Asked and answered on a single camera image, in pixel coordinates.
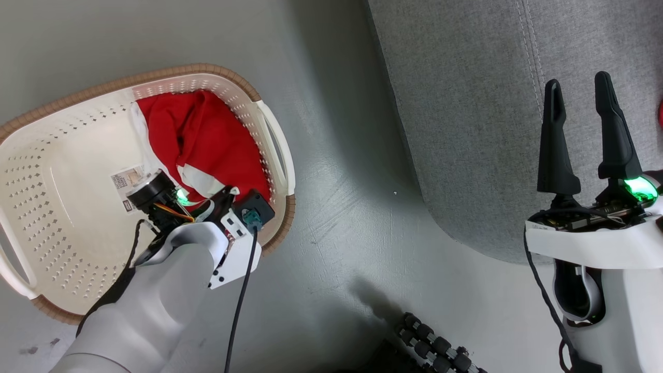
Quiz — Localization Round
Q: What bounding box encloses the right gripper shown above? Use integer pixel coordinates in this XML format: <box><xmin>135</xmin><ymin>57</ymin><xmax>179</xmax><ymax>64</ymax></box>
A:
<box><xmin>525</xmin><ymin>71</ymin><xmax>663</xmax><ymax>270</ymax></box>

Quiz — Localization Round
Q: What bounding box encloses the grey fabric sofa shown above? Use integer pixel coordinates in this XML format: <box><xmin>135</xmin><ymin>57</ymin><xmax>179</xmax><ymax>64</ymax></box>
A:
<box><xmin>367</xmin><ymin>0</ymin><xmax>663</xmax><ymax>265</ymax></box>

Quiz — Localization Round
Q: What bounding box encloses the black left arm cable sleeve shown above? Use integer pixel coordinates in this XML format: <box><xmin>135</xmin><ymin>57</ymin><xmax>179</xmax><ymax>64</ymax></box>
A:
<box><xmin>76</xmin><ymin>220</ymin><xmax>148</xmax><ymax>337</ymax></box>

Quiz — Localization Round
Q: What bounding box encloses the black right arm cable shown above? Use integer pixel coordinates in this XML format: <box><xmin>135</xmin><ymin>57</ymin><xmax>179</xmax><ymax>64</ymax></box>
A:
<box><xmin>523</xmin><ymin>207</ymin><xmax>604</xmax><ymax>373</ymax></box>

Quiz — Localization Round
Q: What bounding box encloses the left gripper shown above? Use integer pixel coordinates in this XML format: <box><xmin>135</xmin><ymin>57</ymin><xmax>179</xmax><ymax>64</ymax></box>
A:
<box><xmin>126</xmin><ymin>170</ymin><xmax>263</xmax><ymax>290</ymax></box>

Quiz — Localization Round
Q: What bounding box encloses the paper label in basket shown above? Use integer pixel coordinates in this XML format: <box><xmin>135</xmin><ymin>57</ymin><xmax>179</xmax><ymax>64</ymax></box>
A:
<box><xmin>110</xmin><ymin>165</ymin><xmax>156</xmax><ymax>213</ymax></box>

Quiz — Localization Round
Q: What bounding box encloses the cream perforated laundry basket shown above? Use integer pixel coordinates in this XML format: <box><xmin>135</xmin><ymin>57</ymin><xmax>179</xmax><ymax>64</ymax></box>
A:
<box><xmin>0</xmin><ymin>63</ymin><xmax>296</xmax><ymax>326</ymax></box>

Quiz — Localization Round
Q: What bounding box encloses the black camera cable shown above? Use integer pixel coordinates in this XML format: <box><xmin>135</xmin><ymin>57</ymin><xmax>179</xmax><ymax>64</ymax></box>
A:
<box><xmin>224</xmin><ymin>228</ymin><xmax>260</xmax><ymax>373</ymax></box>

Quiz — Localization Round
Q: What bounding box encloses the red garment with white stripes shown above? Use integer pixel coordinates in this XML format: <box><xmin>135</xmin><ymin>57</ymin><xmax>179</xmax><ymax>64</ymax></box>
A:
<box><xmin>129</xmin><ymin>90</ymin><xmax>271</xmax><ymax>210</ymax></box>

